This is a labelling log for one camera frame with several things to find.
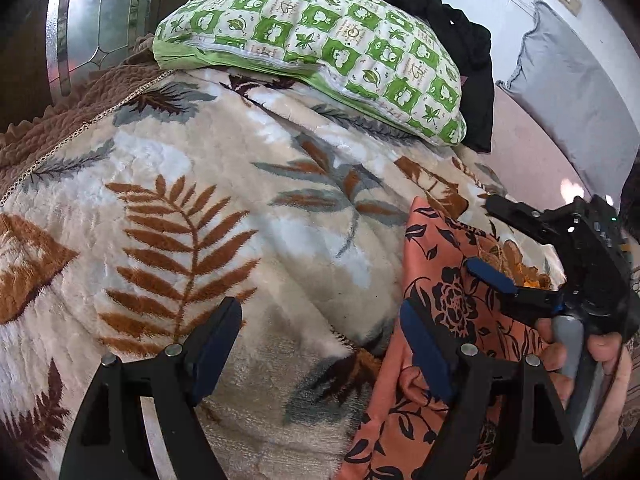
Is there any person's right hand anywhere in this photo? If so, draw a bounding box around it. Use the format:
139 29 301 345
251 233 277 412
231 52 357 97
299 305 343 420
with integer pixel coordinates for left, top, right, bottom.
536 317 638 456

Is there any leaf printed fleece blanket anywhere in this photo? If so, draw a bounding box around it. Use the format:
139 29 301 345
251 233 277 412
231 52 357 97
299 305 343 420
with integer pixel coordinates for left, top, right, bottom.
0 67 566 480

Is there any glass panelled wooden door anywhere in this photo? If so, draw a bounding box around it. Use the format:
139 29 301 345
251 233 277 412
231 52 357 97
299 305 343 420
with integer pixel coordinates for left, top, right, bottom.
45 0 161 98

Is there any green patterned pillow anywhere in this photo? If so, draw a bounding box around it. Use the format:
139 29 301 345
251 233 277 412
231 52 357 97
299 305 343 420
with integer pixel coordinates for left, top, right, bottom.
151 0 467 147

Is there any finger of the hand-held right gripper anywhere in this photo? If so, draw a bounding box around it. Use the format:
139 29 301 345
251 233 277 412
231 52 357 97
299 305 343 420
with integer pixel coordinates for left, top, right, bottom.
462 257 568 330
484 194 563 248

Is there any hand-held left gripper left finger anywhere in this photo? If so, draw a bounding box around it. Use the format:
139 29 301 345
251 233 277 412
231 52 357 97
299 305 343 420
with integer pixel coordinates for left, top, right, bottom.
59 296 243 480

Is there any grey pillow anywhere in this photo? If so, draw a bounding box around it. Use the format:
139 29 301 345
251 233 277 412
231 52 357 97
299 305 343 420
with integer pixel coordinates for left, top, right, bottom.
505 0 640 196

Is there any pink bed sheet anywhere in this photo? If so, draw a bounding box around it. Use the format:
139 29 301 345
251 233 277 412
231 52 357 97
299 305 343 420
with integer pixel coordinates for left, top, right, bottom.
460 80 623 211

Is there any black cloth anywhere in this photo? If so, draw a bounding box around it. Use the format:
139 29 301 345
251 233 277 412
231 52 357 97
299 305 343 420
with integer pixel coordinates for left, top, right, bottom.
329 0 496 153

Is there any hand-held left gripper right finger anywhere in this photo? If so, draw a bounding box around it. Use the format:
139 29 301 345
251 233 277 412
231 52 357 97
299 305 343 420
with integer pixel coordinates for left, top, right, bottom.
399 300 583 480

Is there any brown quilted bedspread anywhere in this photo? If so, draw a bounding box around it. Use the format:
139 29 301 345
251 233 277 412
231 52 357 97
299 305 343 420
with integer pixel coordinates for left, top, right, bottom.
0 35 171 201

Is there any orange floral garment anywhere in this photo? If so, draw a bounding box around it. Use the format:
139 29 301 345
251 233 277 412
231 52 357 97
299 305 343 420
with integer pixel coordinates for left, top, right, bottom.
340 196 567 480

